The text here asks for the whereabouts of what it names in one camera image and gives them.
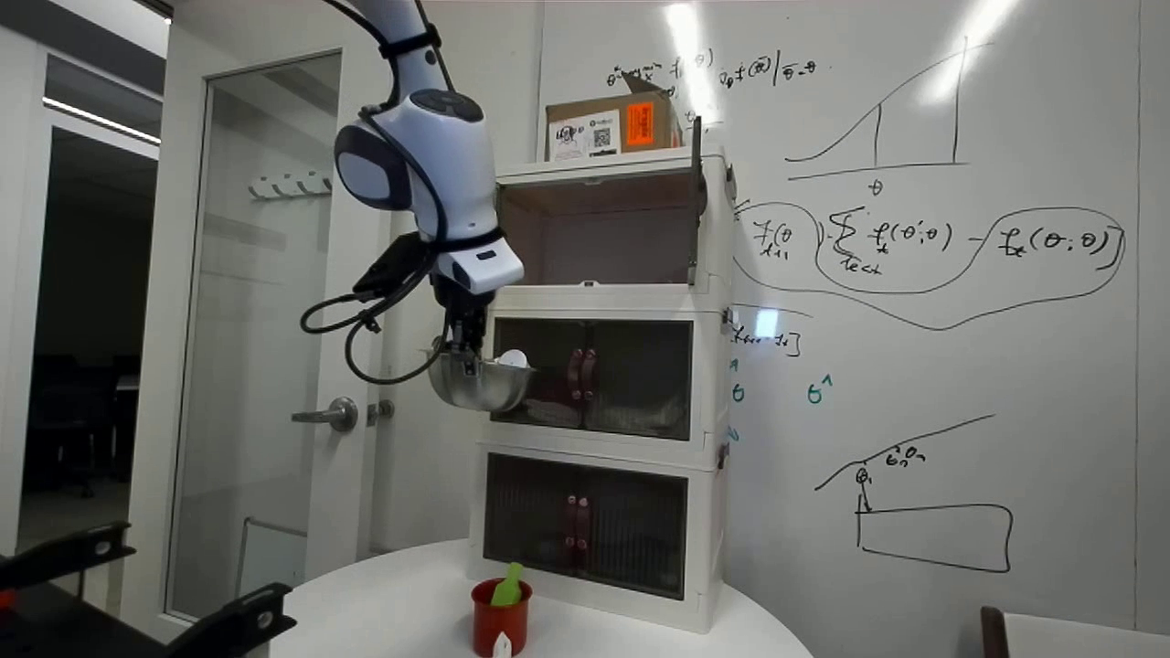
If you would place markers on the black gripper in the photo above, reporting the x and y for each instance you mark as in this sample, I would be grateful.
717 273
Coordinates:
462 307

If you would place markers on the silver metal bowl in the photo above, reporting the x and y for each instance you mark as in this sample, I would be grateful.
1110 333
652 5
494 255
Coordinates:
477 389

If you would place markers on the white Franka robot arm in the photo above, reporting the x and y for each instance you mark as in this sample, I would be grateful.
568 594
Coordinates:
432 160

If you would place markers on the white object inside bowl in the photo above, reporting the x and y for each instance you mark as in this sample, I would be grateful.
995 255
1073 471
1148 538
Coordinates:
512 360

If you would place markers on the red bottle in cabinet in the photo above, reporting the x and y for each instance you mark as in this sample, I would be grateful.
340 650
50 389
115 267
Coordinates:
581 373
575 524

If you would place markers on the white three-tier cabinet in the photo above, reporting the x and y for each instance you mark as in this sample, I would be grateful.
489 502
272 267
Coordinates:
606 461

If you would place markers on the silver door lock knob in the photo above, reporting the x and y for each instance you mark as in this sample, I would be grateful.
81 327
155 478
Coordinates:
380 410

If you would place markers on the white framed glass door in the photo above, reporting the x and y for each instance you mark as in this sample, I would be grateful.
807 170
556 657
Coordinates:
261 424

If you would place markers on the white coat hook rack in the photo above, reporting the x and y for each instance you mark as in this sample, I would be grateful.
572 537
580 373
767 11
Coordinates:
291 188

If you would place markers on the green item in cup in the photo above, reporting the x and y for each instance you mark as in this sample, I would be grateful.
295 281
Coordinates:
510 587

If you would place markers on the cardboard box with orange label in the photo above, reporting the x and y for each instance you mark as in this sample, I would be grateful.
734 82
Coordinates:
607 130

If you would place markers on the black chair armrest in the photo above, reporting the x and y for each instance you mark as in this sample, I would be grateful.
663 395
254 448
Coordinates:
232 624
67 552

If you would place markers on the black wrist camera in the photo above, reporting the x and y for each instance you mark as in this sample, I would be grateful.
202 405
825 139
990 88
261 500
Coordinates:
393 267

